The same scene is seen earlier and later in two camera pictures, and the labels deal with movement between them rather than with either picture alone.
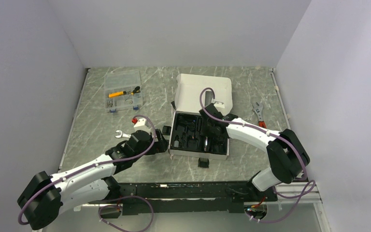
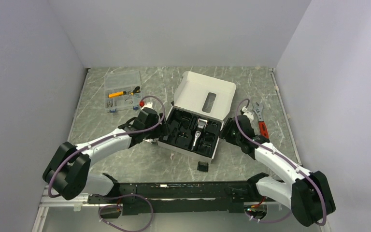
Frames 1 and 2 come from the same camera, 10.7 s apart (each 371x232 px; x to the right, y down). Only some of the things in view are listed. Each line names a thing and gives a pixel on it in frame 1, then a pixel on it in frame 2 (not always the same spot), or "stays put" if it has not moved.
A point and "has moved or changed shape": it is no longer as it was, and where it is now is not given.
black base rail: (190, 198) stays put
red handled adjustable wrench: (258, 108) stays put
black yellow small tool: (136, 90) stays put
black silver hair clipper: (206, 145) -> (202, 123)
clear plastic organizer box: (122, 89) stays put
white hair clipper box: (193, 92) has moved or changed shape
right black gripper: (205, 131) -> (226, 132)
